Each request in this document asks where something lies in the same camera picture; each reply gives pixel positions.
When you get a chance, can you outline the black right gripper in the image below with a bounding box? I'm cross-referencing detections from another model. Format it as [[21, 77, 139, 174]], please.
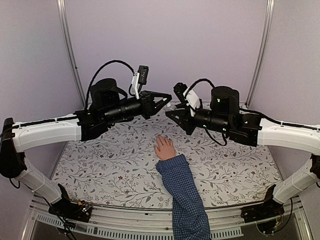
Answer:
[[165, 103, 231, 136]]

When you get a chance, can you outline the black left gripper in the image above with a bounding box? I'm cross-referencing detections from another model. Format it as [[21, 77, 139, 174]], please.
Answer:
[[103, 90, 173, 125]]

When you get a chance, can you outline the clear nail polish bottle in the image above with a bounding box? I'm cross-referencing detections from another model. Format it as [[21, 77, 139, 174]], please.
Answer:
[[165, 103, 177, 112]]

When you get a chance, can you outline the blue checkered sleeve forearm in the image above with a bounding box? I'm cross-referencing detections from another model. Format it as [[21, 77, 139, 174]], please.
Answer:
[[156, 154, 211, 240]]

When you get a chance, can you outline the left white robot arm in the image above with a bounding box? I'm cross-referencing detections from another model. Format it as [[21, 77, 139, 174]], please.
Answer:
[[0, 78, 172, 217]]

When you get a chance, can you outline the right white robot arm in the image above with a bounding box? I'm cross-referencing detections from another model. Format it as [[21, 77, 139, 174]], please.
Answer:
[[165, 82, 320, 218]]

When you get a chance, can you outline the person's bare hand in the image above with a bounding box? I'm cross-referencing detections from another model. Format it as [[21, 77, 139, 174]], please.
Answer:
[[154, 135, 176, 161]]

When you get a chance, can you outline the floral patterned table mat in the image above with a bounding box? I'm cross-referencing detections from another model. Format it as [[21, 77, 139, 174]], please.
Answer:
[[52, 111, 281, 209]]

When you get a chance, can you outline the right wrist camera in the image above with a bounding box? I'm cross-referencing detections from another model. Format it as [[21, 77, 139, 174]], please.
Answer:
[[173, 82, 202, 117]]

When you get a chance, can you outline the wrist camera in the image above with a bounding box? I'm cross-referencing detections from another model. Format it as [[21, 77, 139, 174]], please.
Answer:
[[129, 65, 149, 100], [173, 82, 202, 117]]

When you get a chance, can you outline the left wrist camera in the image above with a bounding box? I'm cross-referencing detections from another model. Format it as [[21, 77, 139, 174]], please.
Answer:
[[129, 65, 149, 100]]

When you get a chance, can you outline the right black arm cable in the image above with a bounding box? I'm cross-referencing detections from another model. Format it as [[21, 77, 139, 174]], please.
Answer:
[[187, 78, 216, 91]]

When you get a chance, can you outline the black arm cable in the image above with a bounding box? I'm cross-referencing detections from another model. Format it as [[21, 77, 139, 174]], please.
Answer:
[[187, 78, 216, 91], [84, 59, 136, 111]]

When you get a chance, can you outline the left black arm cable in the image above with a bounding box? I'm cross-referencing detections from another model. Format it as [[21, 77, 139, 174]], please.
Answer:
[[84, 59, 136, 111]]

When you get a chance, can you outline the front aluminium rail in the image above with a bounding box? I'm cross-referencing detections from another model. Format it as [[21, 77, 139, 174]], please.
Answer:
[[22, 196, 317, 240]]

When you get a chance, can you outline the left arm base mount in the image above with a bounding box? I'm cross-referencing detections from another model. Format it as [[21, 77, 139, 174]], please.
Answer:
[[48, 183, 92, 223]]

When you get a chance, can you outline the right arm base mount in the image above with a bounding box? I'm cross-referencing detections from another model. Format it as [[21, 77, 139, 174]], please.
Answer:
[[240, 184, 285, 223]]

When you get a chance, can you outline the left aluminium frame post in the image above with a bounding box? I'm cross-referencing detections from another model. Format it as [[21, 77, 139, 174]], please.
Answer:
[[56, 0, 86, 106]]

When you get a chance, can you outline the aluminium frame post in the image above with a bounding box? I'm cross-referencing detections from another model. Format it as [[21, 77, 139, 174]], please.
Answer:
[[56, 0, 86, 106], [245, 0, 275, 108]]

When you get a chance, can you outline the right aluminium frame post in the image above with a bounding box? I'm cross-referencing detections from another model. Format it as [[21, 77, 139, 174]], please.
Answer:
[[245, 0, 275, 108]]

